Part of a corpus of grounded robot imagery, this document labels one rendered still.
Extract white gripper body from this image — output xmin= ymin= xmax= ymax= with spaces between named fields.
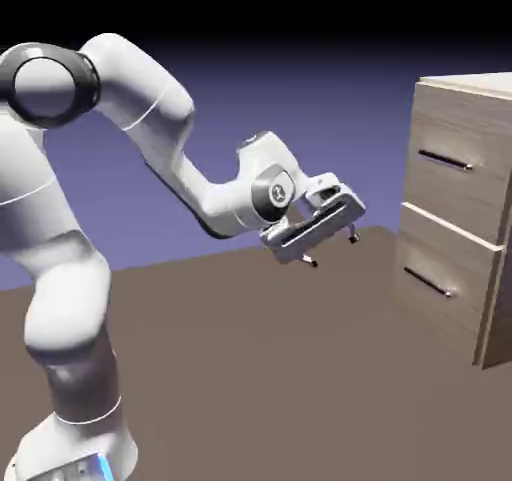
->
xmin=258 ymin=192 xmax=367 ymax=266

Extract light wood drawer front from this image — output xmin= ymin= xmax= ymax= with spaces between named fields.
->
xmin=402 ymin=81 xmax=512 ymax=247
xmin=392 ymin=203 xmax=504 ymax=367

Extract light wood cabinet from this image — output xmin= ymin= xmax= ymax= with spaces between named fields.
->
xmin=392 ymin=71 xmax=512 ymax=371

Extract dark metal drawer handle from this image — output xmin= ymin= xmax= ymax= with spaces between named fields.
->
xmin=403 ymin=266 xmax=454 ymax=299
xmin=417 ymin=149 xmax=474 ymax=171

